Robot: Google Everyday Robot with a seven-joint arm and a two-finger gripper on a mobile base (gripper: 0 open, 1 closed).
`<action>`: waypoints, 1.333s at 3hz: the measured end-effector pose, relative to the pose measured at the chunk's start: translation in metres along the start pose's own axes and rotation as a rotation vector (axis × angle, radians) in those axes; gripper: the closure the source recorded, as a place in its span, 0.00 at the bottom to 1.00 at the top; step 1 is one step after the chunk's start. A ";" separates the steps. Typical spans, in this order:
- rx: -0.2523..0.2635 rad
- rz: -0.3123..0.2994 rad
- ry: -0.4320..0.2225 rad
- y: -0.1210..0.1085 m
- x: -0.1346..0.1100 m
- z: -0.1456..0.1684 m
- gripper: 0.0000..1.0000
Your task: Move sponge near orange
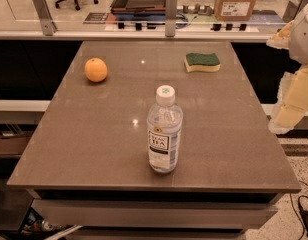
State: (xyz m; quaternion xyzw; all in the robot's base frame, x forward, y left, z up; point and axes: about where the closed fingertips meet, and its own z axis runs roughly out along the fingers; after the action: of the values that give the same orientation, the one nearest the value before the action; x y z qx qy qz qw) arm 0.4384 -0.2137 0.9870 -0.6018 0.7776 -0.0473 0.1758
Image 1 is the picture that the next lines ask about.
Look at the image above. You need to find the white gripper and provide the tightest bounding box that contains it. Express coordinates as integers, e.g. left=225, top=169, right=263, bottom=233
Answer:
left=266, top=3, right=308, bottom=134

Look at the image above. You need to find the green and yellow sponge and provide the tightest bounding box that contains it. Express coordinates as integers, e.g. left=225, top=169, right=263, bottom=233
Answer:
left=184, top=53, right=221, bottom=72

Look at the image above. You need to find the brown cardboard box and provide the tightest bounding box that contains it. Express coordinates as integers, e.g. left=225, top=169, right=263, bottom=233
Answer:
left=214, top=0, right=256, bottom=21

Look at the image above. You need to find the clear tea bottle white cap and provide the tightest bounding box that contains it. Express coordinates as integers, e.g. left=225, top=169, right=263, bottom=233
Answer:
left=147, top=85, right=183, bottom=173

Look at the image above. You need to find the orange fruit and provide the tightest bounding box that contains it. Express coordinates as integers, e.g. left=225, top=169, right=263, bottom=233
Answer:
left=84, top=58, right=108, bottom=83

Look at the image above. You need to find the right metal glass bracket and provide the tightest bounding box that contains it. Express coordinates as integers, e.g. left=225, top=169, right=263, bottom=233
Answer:
left=283, top=0, right=308, bottom=22

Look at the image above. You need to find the metal glass bracket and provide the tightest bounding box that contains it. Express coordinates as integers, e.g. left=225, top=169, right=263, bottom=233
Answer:
left=283, top=0, right=308, bottom=22
left=165, top=0, right=177, bottom=37
left=32, top=0, right=57, bottom=36

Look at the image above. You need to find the middle metal glass bracket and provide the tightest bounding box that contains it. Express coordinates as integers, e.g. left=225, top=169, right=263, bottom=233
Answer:
left=165, top=0, right=177, bottom=37

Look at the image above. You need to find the black power adapter with cable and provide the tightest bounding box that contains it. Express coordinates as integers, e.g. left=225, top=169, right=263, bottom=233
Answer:
left=289, top=194, right=308, bottom=240

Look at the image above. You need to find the left metal glass bracket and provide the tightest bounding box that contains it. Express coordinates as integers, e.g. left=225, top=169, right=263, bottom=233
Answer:
left=32, top=0, right=57, bottom=36

